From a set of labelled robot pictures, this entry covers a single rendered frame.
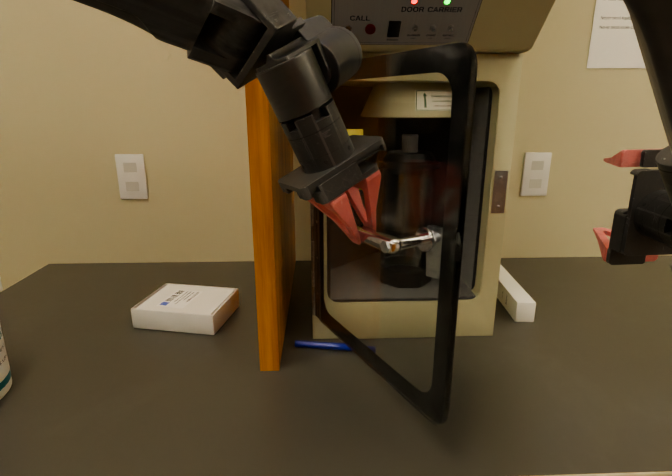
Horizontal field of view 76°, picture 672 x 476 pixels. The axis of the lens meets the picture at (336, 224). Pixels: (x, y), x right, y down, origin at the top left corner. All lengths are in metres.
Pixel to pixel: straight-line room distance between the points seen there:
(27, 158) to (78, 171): 0.12
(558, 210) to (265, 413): 0.95
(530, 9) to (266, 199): 0.43
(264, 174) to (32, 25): 0.83
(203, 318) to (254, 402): 0.22
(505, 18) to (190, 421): 0.67
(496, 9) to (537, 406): 0.53
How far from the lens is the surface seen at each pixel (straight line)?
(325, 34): 0.47
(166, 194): 1.20
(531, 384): 0.74
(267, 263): 0.63
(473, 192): 0.80
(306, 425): 0.61
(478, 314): 0.81
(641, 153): 0.62
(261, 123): 0.59
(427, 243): 0.46
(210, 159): 1.15
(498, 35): 0.69
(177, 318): 0.84
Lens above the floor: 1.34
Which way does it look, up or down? 15 degrees down
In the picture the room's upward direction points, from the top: straight up
